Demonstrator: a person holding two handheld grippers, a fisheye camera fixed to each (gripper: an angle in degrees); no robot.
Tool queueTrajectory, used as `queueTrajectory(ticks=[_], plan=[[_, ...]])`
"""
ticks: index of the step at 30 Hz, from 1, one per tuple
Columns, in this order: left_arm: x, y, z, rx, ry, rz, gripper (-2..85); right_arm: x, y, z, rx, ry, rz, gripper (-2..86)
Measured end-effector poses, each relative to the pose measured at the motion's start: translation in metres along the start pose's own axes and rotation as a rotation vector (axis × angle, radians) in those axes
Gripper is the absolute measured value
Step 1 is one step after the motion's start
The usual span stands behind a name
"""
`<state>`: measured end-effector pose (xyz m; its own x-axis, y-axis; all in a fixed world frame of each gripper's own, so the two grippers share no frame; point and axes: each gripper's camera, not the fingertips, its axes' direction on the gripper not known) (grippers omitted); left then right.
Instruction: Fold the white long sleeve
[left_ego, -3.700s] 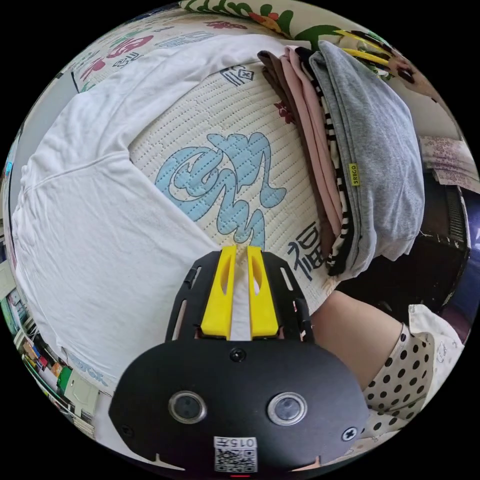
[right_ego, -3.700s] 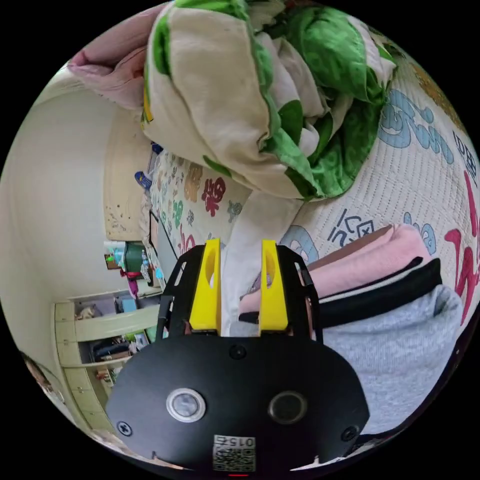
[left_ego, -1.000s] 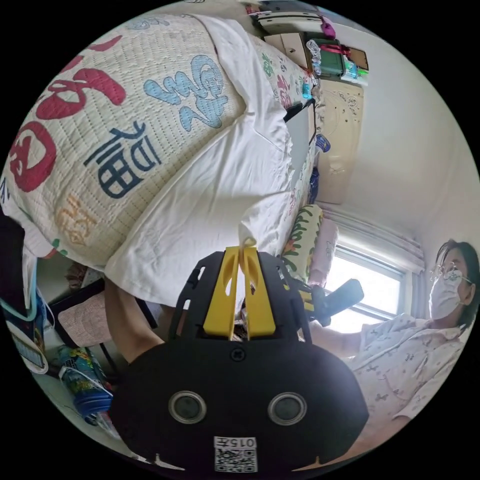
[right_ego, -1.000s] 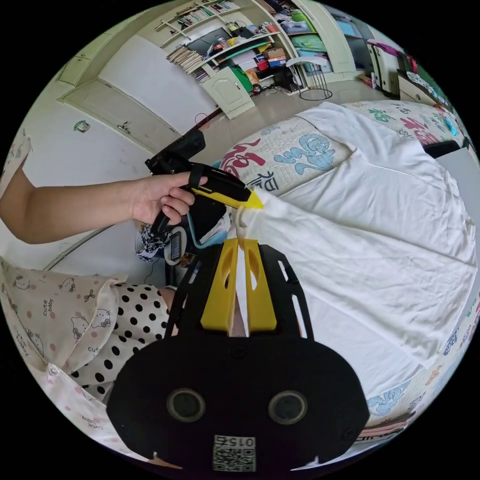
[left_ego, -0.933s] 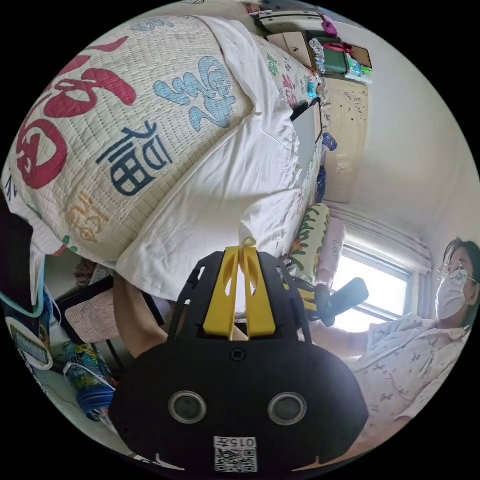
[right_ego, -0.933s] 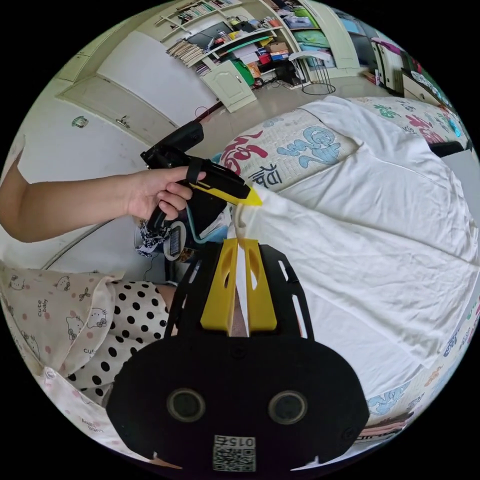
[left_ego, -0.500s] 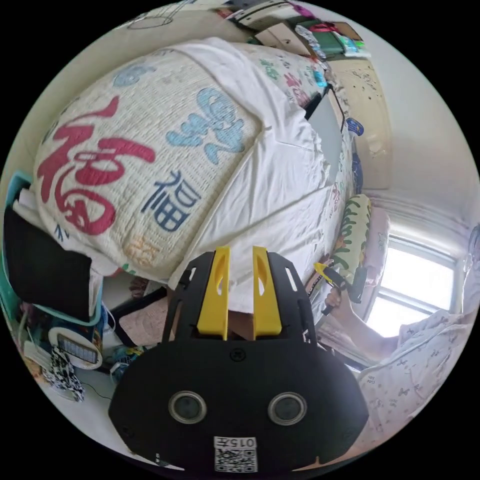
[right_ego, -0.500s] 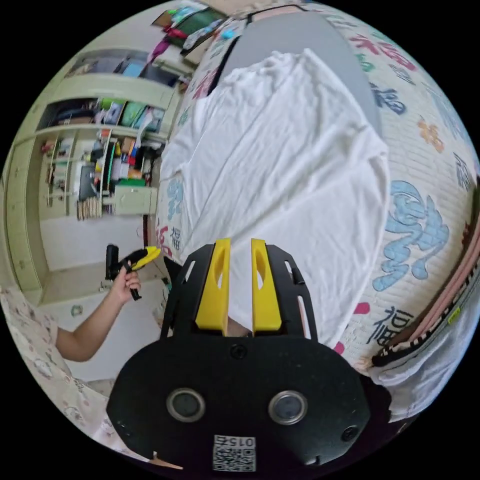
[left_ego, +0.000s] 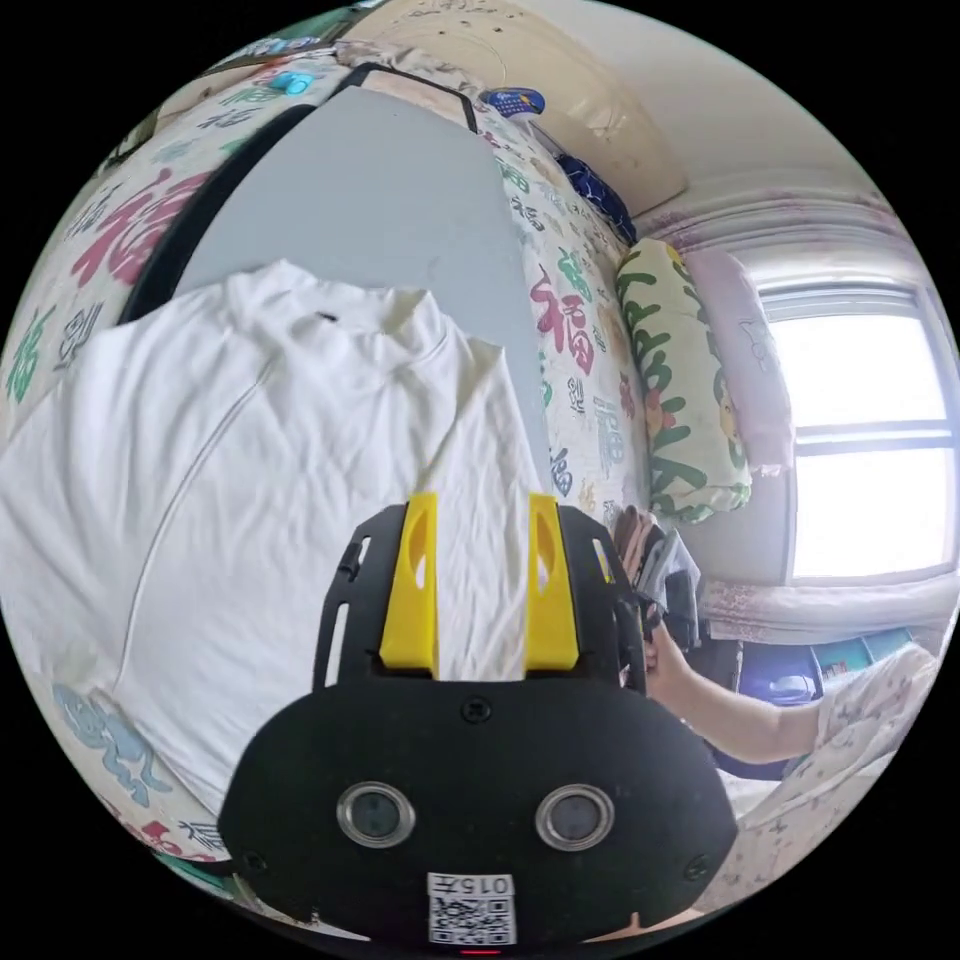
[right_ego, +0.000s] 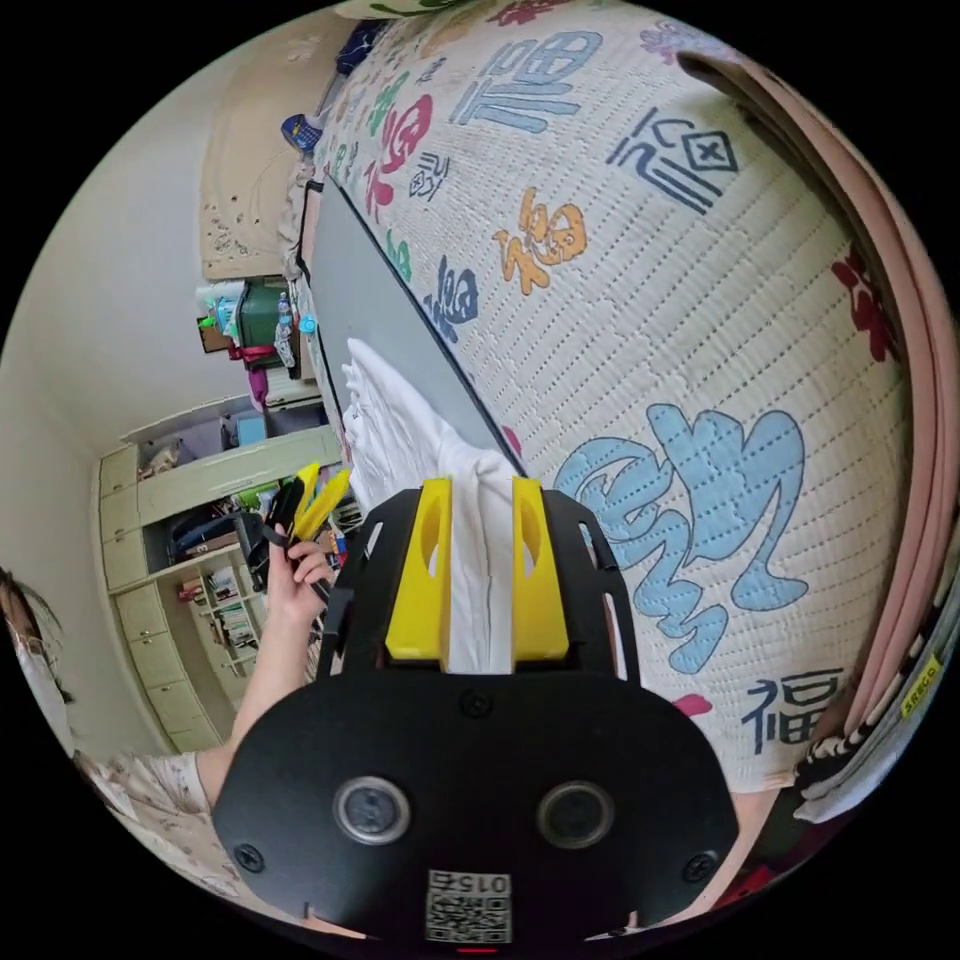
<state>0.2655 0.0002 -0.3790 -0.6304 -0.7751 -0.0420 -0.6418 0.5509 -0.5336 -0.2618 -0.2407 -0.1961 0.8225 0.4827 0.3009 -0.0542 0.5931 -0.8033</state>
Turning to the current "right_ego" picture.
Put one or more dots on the person's left forearm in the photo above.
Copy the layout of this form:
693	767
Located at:
255	697

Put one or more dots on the pale green cupboard with shelves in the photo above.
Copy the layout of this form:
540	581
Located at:
150	622

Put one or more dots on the pile of clothes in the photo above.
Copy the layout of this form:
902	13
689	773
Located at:
924	450

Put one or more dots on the person's left hand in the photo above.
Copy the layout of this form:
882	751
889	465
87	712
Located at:
294	592

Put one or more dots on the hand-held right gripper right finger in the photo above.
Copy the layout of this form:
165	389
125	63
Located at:
541	607

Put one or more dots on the white long sleeve shirt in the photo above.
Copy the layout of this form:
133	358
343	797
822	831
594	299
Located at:
405	431

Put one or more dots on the person's body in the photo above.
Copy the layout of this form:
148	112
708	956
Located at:
150	799

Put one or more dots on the bed with printed quilt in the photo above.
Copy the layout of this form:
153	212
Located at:
637	337

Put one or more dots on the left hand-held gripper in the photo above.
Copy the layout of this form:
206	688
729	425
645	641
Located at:
279	514

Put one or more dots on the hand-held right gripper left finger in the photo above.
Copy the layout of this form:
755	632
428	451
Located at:
420	600

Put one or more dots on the grey flat folding board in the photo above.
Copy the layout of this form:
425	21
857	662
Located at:
360	300

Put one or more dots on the green storage box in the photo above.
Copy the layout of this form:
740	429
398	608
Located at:
259	315

